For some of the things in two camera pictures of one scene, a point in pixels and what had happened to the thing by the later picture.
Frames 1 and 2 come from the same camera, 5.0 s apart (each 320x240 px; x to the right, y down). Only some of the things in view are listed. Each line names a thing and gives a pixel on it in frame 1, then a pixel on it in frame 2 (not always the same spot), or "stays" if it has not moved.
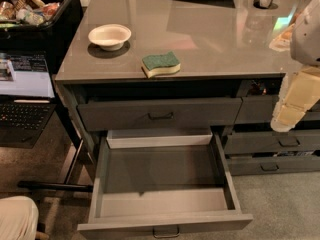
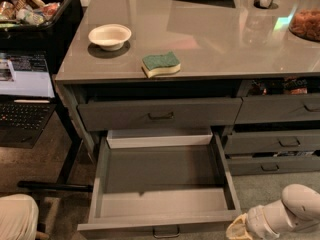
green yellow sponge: (165, 63) stays
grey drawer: (259, 109) stays
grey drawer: (162, 184) stays
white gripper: (306, 39) → (258, 220)
